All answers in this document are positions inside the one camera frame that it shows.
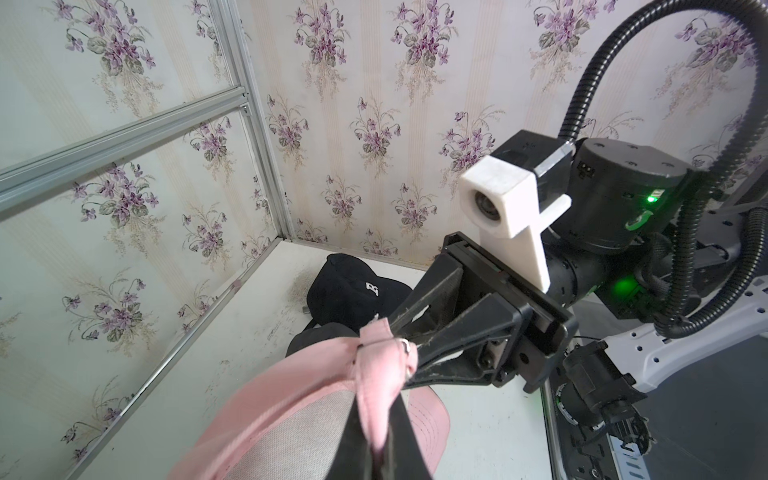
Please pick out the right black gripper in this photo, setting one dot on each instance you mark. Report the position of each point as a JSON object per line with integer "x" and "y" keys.
{"x": 506, "y": 326}

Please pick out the pink cap back wall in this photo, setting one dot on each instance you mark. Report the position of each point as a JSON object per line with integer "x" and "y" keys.
{"x": 286, "y": 423}

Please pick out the dark grey baseball cap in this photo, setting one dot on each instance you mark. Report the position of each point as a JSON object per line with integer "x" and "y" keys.
{"x": 319, "y": 334}

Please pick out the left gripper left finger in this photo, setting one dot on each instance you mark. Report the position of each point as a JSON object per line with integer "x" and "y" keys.
{"x": 353, "y": 459}

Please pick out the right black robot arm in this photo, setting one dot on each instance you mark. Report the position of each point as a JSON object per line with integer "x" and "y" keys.
{"x": 583, "y": 278}

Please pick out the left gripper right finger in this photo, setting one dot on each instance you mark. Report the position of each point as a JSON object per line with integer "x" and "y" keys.
{"x": 402, "y": 458}

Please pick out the black cap white letter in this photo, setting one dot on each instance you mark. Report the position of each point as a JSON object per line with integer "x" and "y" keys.
{"x": 348, "y": 292}

